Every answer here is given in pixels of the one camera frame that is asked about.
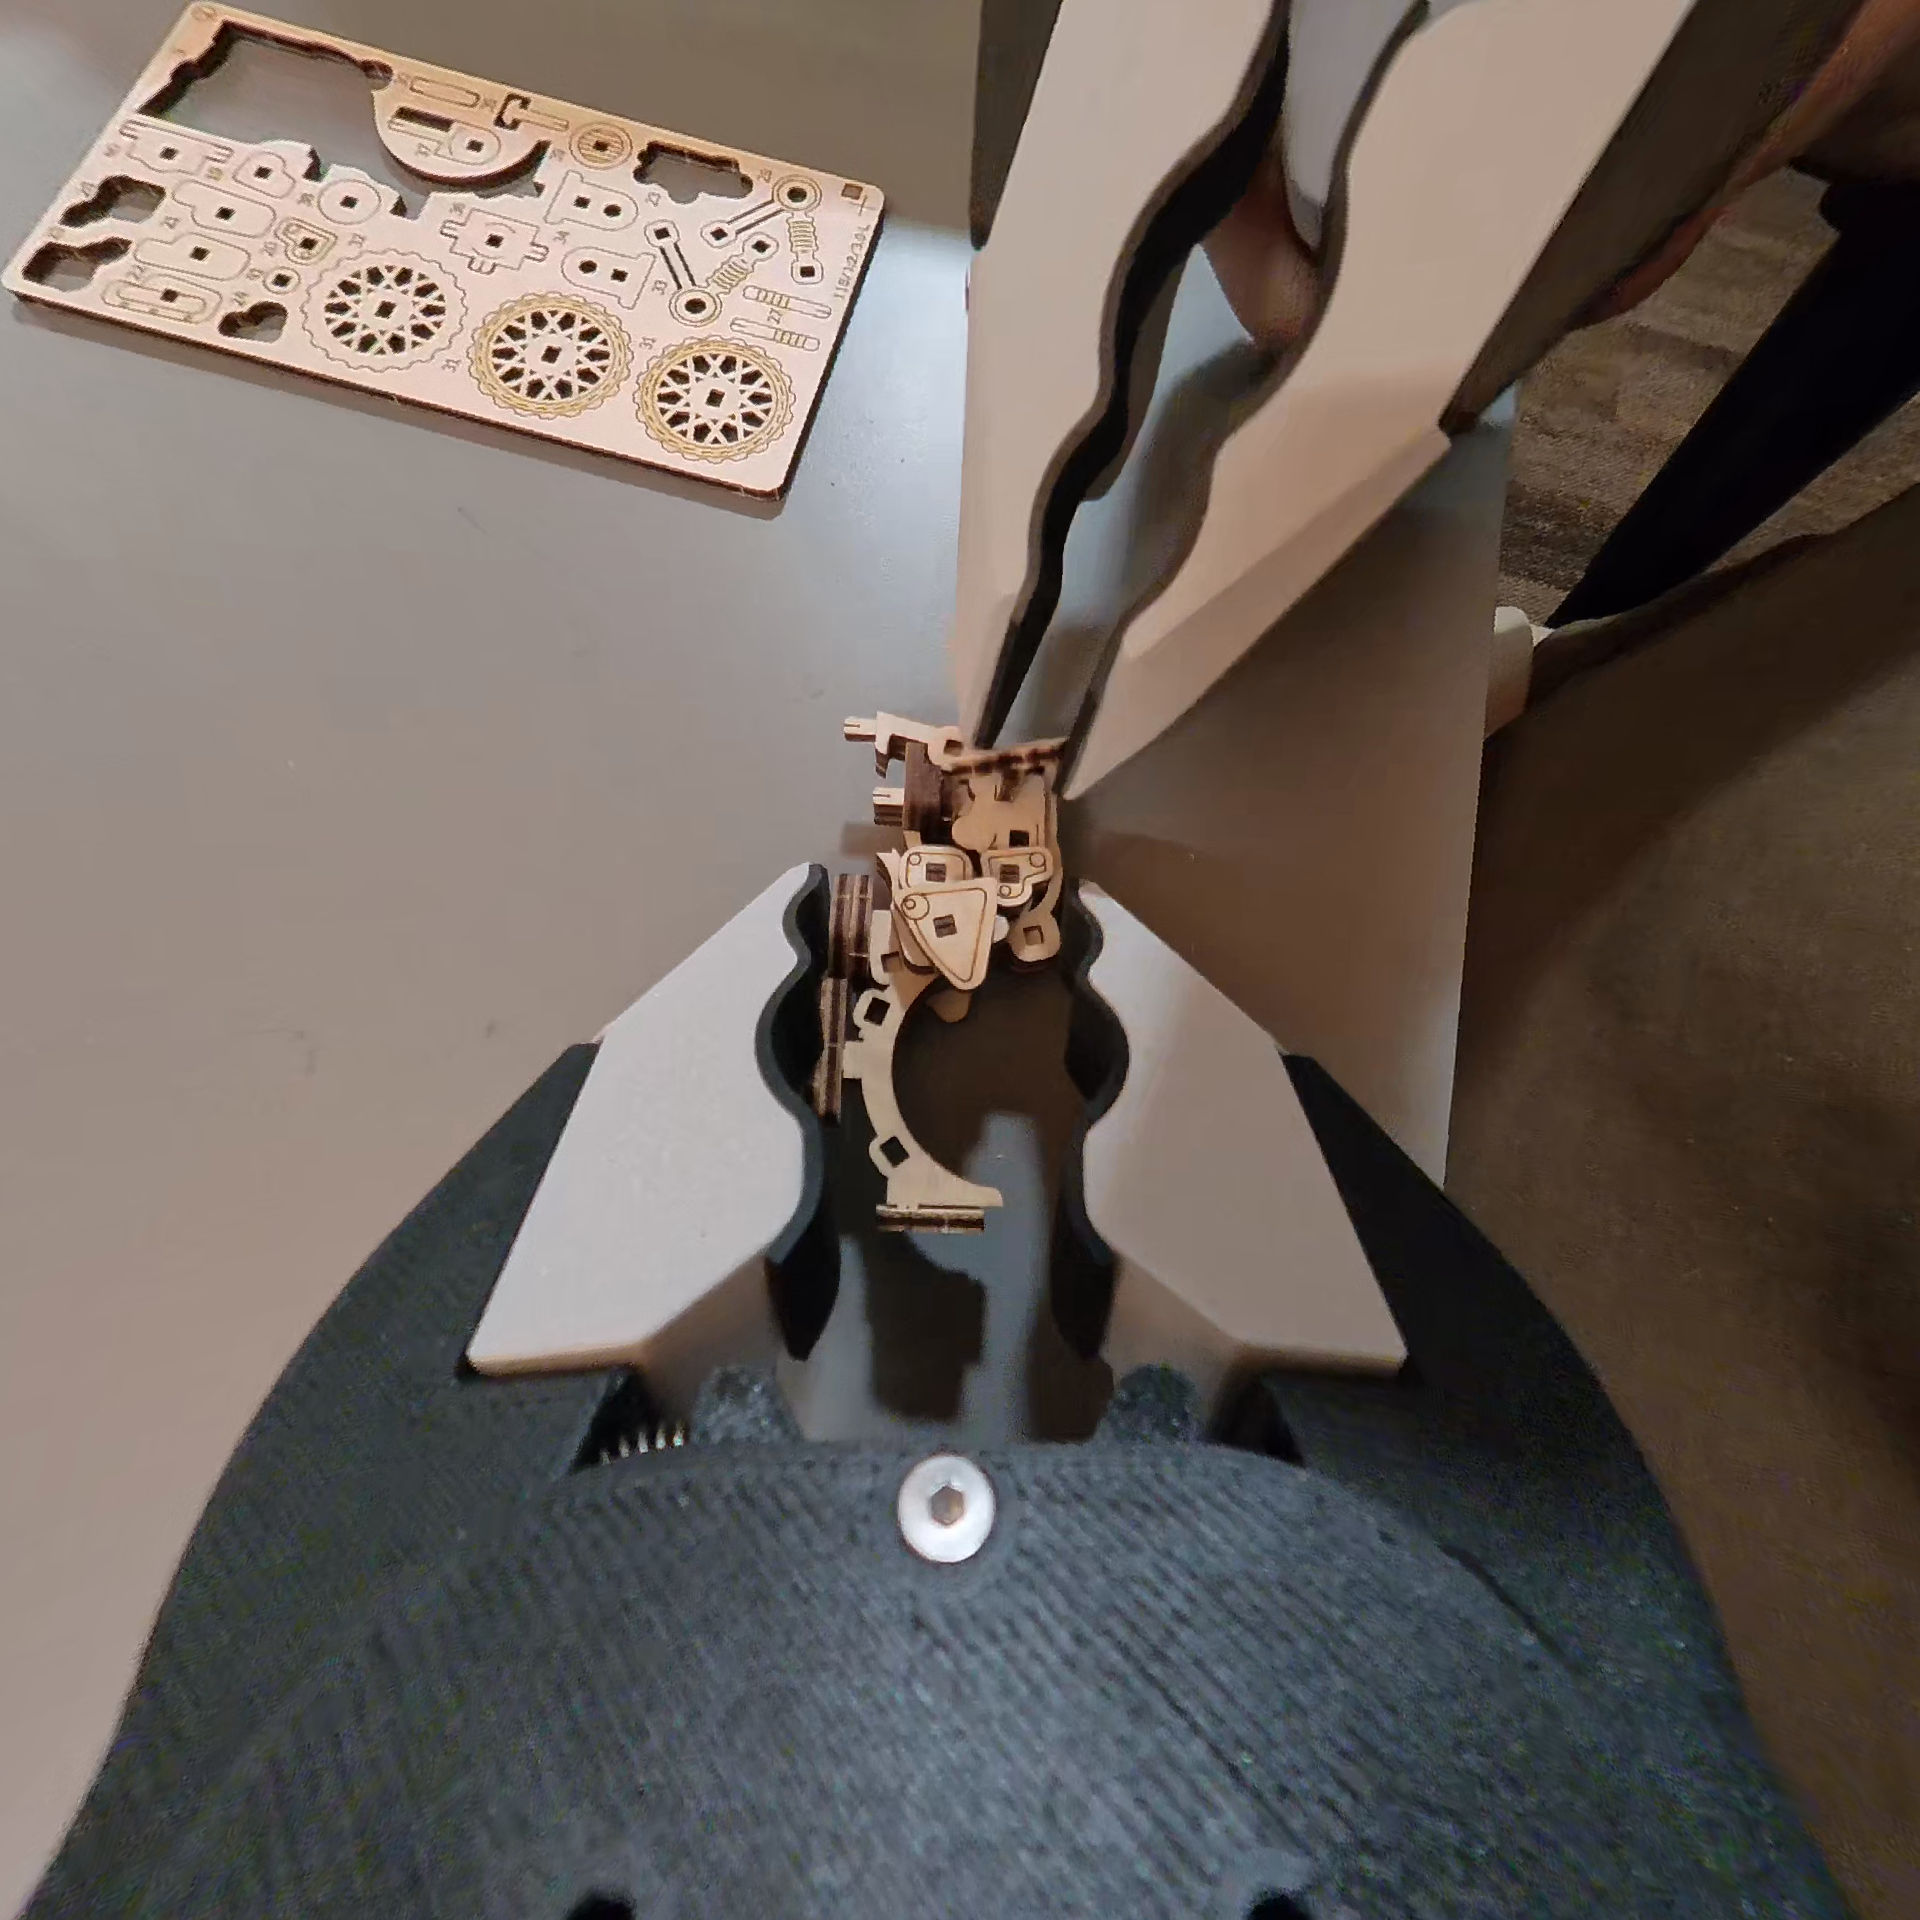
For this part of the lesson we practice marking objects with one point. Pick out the person's right hand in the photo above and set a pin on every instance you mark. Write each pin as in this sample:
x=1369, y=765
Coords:
x=1259, y=271

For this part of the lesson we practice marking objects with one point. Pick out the wooden model assembly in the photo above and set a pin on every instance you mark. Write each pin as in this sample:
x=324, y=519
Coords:
x=937, y=916

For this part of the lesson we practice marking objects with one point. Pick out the wooden puzzle sheet with wheels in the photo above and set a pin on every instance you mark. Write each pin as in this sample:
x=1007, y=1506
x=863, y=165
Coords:
x=465, y=224

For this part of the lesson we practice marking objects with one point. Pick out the black chair base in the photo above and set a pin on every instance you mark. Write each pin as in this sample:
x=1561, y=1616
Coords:
x=1724, y=452

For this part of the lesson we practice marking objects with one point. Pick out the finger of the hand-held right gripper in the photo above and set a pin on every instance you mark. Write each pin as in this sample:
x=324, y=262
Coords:
x=1049, y=301
x=1349, y=421

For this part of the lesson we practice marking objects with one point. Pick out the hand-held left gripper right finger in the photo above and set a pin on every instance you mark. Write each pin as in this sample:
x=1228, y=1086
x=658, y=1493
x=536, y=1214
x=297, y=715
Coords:
x=1231, y=1184

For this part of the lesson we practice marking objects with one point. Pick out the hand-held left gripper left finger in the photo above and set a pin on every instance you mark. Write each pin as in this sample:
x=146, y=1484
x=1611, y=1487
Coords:
x=645, y=1184

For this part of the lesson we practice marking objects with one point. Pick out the grey desk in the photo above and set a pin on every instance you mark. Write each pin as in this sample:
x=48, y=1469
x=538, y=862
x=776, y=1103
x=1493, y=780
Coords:
x=450, y=751

